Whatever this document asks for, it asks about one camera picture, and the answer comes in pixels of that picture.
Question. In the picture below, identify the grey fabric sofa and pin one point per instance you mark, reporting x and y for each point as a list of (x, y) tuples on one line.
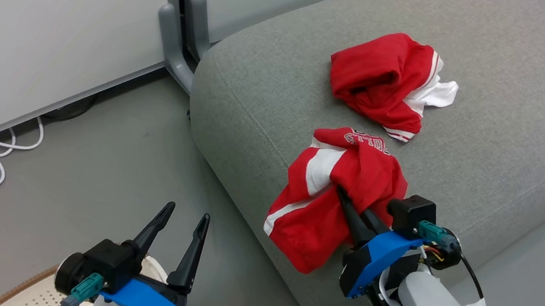
[(274, 68)]

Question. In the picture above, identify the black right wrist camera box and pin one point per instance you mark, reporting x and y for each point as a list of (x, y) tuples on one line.
[(411, 212)]

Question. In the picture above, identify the grey partition foot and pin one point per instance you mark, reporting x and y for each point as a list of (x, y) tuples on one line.
[(172, 48), (199, 25)]

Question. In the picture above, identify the wide white partition panel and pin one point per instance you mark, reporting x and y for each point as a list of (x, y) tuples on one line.
[(45, 25)]

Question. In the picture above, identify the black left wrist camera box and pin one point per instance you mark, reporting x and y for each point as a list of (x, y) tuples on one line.
[(108, 260)]

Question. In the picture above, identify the white perforated laundry basket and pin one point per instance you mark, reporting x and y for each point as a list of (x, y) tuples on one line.
[(36, 298)]

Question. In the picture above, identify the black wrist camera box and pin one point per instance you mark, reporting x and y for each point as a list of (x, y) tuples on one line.
[(411, 212), (108, 260)]

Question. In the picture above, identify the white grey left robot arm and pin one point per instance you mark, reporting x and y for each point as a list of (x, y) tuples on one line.
[(68, 273)]

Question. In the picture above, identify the red white printed jersey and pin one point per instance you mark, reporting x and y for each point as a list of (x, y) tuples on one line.
[(310, 222)]

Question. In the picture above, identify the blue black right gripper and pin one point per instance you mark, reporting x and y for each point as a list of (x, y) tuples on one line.
[(375, 258)]

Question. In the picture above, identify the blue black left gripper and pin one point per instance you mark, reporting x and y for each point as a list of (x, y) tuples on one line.
[(150, 304)]

